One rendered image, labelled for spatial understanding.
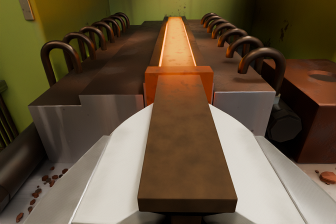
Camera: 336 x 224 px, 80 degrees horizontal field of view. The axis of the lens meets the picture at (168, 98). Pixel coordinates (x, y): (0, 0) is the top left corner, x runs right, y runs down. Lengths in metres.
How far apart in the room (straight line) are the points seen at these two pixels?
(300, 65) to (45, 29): 0.34
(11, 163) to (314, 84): 0.27
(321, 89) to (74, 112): 0.22
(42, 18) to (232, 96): 0.28
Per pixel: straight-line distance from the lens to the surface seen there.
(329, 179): 0.23
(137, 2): 0.63
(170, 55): 0.19
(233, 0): 0.64
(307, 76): 0.26
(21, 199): 0.22
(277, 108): 0.20
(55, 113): 0.19
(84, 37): 0.27
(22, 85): 0.39
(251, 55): 0.18
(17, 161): 0.21
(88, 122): 0.19
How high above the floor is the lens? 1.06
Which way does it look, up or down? 28 degrees down
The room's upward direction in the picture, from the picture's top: 1 degrees counter-clockwise
